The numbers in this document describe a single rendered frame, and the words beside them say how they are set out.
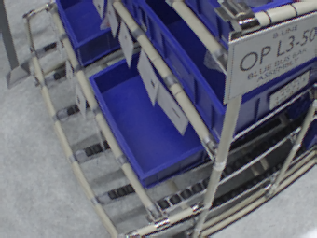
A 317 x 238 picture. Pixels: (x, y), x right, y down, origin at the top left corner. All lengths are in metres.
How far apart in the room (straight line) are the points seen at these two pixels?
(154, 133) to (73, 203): 0.84
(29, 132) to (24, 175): 0.25
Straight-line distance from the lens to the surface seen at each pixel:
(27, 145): 2.62
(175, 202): 1.67
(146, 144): 1.73
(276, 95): 1.31
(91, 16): 2.03
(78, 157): 2.06
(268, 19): 0.88
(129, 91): 1.81
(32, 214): 2.48
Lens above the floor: 2.31
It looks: 64 degrees down
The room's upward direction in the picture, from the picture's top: 1 degrees clockwise
